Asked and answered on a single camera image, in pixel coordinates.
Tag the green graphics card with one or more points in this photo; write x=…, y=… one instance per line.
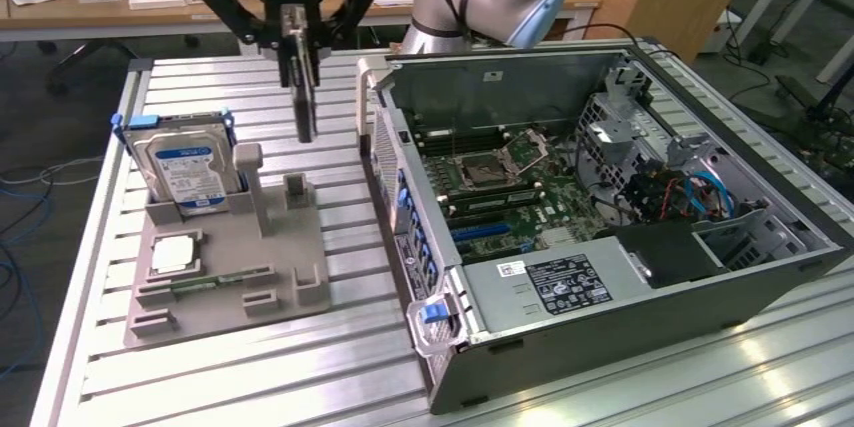
x=306, y=112

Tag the blue card retention clip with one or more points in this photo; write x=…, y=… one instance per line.
x=403, y=192
x=427, y=258
x=434, y=277
x=420, y=238

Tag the CPU socket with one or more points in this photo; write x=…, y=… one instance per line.
x=482, y=171

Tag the metal socket cover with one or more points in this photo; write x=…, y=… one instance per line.
x=534, y=144

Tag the perforated metal disk bay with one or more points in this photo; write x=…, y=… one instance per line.
x=601, y=117

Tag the green RAM stick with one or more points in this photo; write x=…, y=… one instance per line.
x=200, y=281
x=494, y=199

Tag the blue expansion slot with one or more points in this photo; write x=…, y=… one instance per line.
x=480, y=233

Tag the green motherboard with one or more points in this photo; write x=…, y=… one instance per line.
x=561, y=202

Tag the silver CPU chip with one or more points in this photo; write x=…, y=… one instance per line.
x=175, y=254

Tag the silver chipset heat sink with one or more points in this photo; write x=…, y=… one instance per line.
x=563, y=238

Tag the grey parts rack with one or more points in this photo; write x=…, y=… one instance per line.
x=220, y=317

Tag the blue case latch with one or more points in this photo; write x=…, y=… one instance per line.
x=434, y=312

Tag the silver power supply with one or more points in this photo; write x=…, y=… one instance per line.
x=507, y=307

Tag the plain metal disk bay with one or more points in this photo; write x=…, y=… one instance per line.
x=767, y=227

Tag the black open PC case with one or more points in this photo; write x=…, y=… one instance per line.
x=601, y=347

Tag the hard disk blue bracket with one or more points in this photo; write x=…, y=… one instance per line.
x=183, y=172

